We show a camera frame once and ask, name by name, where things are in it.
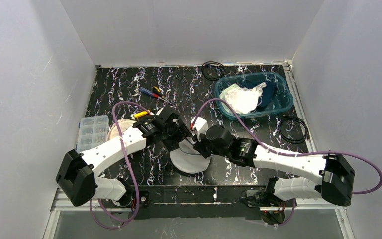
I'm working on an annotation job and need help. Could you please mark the white mesh bag blue trim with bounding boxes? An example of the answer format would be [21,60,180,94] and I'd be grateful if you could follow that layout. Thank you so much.
[169,138,212,174]

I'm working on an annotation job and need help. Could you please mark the white bra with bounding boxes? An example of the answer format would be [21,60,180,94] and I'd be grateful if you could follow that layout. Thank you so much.
[219,84,256,114]

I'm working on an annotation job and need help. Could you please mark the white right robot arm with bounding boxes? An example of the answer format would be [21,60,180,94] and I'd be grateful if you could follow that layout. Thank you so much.
[192,125,355,207]

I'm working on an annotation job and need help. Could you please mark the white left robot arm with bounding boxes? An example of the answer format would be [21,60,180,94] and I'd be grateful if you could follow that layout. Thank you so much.
[56,107,191,207]

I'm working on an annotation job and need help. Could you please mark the white mesh bag tan trim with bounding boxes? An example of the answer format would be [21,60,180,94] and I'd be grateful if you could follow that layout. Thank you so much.
[106,119,136,141]

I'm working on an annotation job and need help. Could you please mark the dark blue bra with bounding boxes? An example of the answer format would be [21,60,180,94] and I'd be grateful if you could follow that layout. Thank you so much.
[243,81,277,109]

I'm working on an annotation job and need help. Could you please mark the teal plastic bin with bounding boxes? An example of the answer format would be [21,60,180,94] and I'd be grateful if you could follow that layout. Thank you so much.
[214,72,293,120]

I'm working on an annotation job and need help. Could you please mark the clear plastic screw box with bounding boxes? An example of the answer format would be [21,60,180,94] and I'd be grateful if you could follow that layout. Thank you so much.
[76,115,109,152]

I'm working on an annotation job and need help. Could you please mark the yellow handled screwdriver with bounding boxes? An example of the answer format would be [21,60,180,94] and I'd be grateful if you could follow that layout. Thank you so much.
[131,110,153,120]

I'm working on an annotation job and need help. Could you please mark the black orange handled screwdriver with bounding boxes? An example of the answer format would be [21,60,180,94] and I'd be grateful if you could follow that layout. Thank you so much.
[152,86,170,104]

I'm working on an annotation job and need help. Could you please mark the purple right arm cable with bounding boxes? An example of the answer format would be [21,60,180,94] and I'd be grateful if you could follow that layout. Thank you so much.
[191,98,382,228]

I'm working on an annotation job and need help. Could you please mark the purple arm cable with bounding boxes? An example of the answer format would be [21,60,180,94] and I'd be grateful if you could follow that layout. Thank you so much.
[89,100,152,230]
[191,98,382,228]

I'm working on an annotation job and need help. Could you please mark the blue handled screwdriver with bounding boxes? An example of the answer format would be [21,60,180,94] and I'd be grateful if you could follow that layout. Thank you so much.
[139,87,172,105]

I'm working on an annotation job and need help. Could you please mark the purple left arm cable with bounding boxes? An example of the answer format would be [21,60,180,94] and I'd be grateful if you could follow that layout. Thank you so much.
[89,100,152,230]

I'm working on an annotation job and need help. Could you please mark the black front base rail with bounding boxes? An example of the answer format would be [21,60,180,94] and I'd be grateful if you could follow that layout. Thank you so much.
[82,184,297,221]

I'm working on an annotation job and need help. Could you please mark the black cable coil right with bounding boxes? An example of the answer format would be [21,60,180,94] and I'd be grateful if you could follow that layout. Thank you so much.
[278,116,309,145]

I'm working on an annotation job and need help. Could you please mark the black cable coil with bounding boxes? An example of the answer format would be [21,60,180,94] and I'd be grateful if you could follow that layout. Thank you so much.
[278,116,309,145]
[201,61,226,82]

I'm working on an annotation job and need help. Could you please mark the black cable coil back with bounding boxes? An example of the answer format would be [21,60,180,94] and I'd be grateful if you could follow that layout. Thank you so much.
[201,61,226,82]

